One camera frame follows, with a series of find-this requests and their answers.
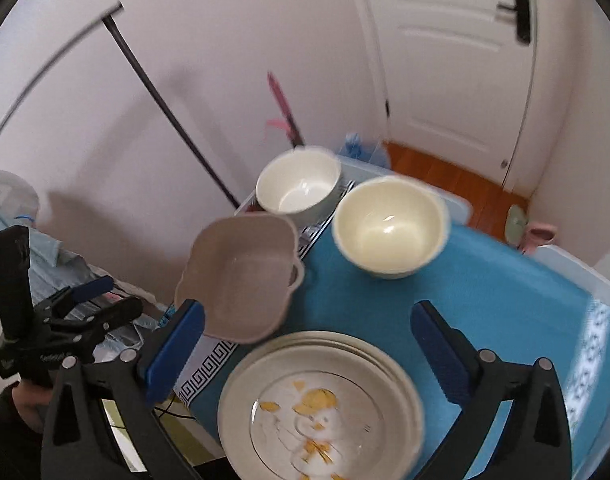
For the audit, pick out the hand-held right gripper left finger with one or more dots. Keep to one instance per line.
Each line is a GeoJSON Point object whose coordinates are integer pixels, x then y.
{"type": "Point", "coordinates": [177, 352]}

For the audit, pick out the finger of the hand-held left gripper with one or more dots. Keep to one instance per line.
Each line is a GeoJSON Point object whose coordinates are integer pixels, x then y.
{"type": "Point", "coordinates": [90, 287]}
{"type": "Point", "coordinates": [115, 315]}

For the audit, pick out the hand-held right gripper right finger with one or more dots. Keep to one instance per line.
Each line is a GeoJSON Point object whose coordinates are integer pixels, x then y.
{"type": "Point", "coordinates": [442, 355]}

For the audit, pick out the yellow-centred cream plate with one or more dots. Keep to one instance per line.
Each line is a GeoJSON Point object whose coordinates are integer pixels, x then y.
{"type": "Point", "coordinates": [330, 334]}

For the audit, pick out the duck print plate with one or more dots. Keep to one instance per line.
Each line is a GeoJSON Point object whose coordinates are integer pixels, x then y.
{"type": "Point", "coordinates": [310, 410]}

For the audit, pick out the person's left forearm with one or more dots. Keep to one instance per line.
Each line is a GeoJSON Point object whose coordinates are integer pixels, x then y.
{"type": "Point", "coordinates": [7, 450]}

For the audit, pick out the person's left hand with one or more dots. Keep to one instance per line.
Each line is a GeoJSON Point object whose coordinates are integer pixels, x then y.
{"type": "Point", "coordinates": [32, 405]}

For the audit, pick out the blue patterned tablecloth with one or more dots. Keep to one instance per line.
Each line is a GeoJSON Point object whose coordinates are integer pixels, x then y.
{"type": "Point", "coordinates": [485, 300]}

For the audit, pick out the white fabric cover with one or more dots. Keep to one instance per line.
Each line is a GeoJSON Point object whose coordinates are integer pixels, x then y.
{"type": "Point", "coordinates": [7, 192]}

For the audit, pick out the cream round bowl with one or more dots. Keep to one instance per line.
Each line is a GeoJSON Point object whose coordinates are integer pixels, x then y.
{"type": "Point", "coordinates": [390, 230]}

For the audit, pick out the pink slipper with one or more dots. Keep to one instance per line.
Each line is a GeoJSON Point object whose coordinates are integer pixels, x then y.
{"type": "Point", "coordinates": [540, 239]}

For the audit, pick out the white straight-sided bowl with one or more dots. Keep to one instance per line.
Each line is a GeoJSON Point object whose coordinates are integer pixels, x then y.
{"type": "Point", "coordinates": [297, 185]}

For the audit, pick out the black clothes rack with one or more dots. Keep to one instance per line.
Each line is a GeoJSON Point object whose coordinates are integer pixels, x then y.
{"type": "Point", "coordinates": [150, 90]}

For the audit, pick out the blue plastic bag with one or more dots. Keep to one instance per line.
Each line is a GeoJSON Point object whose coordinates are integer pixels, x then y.
{"type": "Point", "coordinates": [360, 147]}

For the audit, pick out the pink broom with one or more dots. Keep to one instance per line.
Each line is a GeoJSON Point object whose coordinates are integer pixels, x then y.
{"type": "Point", "coordinates": [284, 105]}

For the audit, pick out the white panel door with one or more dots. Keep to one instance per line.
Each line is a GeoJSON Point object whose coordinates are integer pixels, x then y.
{"type": "Point", "coordinates": [445, 70]}

